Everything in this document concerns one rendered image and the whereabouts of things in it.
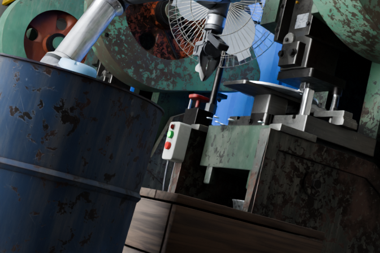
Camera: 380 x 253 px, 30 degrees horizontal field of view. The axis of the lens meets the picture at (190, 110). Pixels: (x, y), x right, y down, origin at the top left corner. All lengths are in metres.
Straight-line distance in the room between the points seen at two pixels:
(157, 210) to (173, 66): 2.27
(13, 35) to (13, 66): 4.10
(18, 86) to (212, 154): 1.41
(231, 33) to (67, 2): 2.39
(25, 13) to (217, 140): 3.05
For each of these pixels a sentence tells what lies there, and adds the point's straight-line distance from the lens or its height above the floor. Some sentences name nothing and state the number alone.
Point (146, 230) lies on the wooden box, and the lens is 1.50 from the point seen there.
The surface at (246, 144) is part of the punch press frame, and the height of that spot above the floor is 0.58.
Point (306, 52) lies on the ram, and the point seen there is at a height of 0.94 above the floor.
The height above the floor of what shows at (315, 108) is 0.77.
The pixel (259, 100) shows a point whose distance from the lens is 2.39.
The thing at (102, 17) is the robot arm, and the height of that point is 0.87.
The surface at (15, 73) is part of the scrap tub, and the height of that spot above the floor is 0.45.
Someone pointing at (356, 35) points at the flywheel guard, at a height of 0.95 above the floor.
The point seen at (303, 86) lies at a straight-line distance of 2.48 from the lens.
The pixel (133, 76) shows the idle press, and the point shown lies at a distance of 3.60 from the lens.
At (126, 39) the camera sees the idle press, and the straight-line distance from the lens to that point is 3.61.
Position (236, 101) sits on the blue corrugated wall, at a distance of 5.03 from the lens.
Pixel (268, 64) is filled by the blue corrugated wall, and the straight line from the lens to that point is 4.85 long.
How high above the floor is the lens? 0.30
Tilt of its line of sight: 9 degrees up
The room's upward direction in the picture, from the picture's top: 14 degrees clockwise
